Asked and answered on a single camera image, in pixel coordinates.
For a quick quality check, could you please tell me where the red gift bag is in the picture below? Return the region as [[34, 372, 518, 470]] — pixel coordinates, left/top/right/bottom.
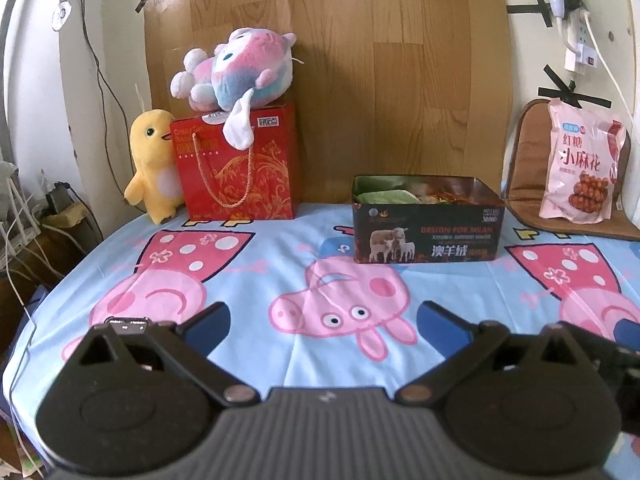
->
[[170, 101, 302, 222]]

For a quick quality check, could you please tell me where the thin black wall cable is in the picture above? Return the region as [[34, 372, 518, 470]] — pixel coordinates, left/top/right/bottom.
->
[[74, 0, 135, 171]]

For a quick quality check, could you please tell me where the green snack packet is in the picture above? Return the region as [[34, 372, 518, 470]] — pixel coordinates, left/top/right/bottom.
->
[[357, 187, 422, 206]]

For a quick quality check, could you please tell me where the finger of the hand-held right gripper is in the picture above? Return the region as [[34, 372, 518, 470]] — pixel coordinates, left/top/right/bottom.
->
[[559, 316, 640, 436]]

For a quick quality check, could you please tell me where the white round wall fixture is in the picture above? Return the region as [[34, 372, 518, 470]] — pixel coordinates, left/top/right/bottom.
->
[[51, 1, 74, 32]]

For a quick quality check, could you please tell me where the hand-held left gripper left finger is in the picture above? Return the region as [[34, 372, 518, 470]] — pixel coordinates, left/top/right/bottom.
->
[[80, 301, 262, 407]]

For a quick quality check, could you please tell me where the orange snack packet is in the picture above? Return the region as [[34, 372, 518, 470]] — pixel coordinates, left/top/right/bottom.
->
[[414, 179, 475, 206]]

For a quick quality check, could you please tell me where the blue cartoon printed bed sheet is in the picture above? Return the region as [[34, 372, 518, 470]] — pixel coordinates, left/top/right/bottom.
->
[[0, 200, 640, 480]]

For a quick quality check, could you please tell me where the dark tin box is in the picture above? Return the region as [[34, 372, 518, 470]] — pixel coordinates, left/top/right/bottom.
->
[[350, 175, 506, 265]]

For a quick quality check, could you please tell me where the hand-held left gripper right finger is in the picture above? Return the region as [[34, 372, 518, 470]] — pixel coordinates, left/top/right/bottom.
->
[[397, 301, 601, 406]]

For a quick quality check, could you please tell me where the pastel plush toy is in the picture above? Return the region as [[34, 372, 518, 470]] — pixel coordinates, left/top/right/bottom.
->
[[170, 27, 300, 150]]

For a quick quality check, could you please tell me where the yellow duck plush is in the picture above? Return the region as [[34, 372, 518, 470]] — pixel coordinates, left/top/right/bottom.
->
[[124, 85, 187, 226]]

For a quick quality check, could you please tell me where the brown seat cushion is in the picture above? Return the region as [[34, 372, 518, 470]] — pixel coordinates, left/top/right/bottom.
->
[[502, 99, 640, 242]]

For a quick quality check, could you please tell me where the white power cable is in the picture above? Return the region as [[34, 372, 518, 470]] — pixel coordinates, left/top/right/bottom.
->
[[584, 10, 637, 128]]

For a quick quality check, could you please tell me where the white wire rack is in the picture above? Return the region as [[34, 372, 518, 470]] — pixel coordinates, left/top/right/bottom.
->
[[0, 157, 36, 266]]

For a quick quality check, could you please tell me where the wooden board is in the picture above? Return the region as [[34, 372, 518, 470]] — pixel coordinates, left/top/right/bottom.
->
[[142, 0, 512, 207]]

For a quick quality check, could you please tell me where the large pink snack bag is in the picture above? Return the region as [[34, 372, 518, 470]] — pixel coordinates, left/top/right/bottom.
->
[[539, 98, 629, 225]]

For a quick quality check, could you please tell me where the white power strip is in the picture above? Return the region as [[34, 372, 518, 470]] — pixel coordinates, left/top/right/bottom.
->
[[564, 0, 600, 75]]

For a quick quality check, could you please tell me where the yellowish small box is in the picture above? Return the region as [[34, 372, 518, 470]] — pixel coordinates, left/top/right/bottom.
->
[[41, 202, 86, 228]]

